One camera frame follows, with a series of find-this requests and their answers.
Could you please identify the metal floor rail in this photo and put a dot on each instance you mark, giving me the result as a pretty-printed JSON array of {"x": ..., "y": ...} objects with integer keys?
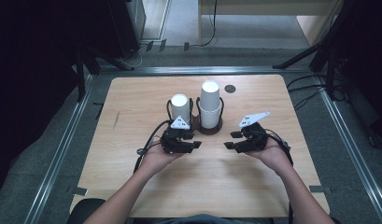
[
  {"x": 56, "y": 161},
  {"x": 350, "y": 149}
]

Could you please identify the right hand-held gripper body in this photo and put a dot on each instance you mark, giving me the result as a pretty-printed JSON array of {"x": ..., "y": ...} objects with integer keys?
[{"x": 255, "y": 138}]

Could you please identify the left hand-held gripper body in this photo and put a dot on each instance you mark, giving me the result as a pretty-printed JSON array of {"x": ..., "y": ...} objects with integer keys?
[{"x": 176, "y": 141}]

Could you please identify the person's left hand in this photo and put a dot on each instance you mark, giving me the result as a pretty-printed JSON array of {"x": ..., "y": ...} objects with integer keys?
[{"x": 154, "y": 158}]

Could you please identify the black metal stand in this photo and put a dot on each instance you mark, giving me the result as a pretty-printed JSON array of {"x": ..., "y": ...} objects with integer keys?
[{"x": 81, "y": 74}]

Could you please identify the black round table grommet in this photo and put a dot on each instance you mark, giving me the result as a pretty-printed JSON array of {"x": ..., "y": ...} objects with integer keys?
[{"x": 230, "y": 89}]

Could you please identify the dark curtain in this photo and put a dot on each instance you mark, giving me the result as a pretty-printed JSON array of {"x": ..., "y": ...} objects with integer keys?
[{"x": 30, "y": 77}]

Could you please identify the black tripod stand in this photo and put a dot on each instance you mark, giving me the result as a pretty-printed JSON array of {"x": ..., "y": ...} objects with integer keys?
[{"x": 328, "y": 46}]

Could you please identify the person's right hand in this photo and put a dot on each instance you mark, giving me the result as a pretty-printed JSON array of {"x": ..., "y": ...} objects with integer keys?
[{"x": 274, "y": 155}]

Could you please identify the grey table bracket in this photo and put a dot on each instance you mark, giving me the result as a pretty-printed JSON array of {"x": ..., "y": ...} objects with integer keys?
[
  {"x": 79, "y": 191},
  {"x": 319, "y": 189}
]

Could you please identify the person's dark clothing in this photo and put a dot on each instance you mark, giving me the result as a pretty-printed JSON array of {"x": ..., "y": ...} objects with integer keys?
[{"x": 204, "y": 218}]

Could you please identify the black cabinet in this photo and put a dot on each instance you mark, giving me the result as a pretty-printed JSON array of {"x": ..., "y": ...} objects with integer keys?
[{"x": 123, "y": 28}]

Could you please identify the light wooden furniture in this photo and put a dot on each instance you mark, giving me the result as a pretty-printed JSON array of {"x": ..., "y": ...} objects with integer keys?
[{"x": 310, "y": 26}]

